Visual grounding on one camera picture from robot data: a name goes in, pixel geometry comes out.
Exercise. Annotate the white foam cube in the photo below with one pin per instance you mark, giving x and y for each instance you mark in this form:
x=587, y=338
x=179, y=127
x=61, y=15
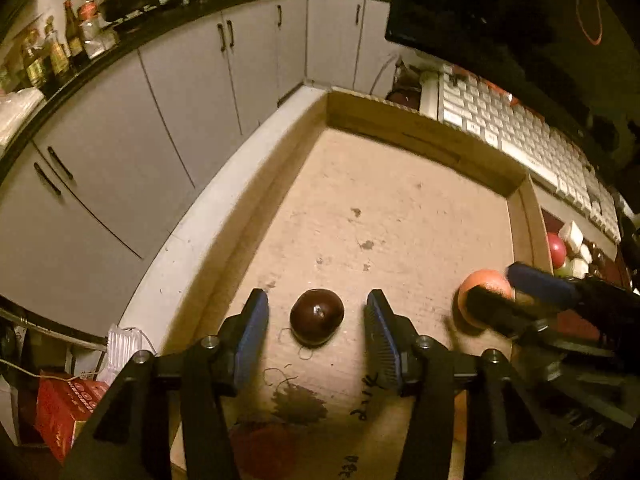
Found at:
x=580, y=266
x=571, y=236

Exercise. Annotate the amber oil bottle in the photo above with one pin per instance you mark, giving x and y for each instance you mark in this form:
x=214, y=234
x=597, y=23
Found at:
x=57, y=52
x=34, y=62

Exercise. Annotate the dark maroon round fruit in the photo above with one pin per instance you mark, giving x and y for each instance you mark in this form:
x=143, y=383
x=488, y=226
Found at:
x=316, y=316

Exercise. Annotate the orange round fruit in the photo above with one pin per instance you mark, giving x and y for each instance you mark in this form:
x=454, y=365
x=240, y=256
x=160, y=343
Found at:
x=487, y=281

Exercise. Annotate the black kitchen countertop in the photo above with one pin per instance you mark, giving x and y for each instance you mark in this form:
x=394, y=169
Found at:
x=165, y=10

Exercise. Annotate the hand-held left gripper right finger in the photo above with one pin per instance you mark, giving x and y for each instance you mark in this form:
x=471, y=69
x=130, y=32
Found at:
x=382, y=340

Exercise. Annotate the white plastic bag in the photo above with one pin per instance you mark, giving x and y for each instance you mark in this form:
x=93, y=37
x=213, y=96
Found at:
x=17, y=110

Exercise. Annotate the red label bottle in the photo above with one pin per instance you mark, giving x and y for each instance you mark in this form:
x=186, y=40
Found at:
x=91, y=25

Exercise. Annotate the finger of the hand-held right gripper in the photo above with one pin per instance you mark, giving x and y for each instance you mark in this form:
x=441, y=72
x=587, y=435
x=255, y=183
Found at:
x=505, y=317
x=542, y=285

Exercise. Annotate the red cardboard carton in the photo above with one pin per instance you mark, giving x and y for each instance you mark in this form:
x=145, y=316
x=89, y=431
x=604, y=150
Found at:
x=65, y=410

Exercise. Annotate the dark sauce bottle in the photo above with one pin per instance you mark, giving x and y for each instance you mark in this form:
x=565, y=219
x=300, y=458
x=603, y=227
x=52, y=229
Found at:
x=74, y=35

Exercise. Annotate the shallow cardboard box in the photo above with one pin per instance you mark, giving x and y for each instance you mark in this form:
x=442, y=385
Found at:
x=390, y=200

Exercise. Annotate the grey kitchen cabinets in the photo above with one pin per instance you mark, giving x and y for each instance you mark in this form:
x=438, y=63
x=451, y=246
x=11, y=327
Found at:
x=165, y=95

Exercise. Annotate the black computer monitor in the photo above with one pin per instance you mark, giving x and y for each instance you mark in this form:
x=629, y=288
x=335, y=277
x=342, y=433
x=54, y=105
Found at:
x=500, y=15

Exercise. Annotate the red apple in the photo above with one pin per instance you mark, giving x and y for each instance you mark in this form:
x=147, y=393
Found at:
x=555, y=250

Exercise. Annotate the white computer keyboard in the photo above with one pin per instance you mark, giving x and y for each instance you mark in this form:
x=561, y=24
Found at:
x=530, y=135

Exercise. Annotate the red round fruit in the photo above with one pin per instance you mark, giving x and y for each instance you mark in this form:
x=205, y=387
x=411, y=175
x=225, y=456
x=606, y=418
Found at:
x=262, y=447

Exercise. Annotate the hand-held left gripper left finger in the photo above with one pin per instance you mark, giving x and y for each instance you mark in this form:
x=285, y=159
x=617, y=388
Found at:
x=252, y=340

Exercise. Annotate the small green fruit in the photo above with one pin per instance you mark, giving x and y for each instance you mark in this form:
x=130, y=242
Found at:
x=561, y=272

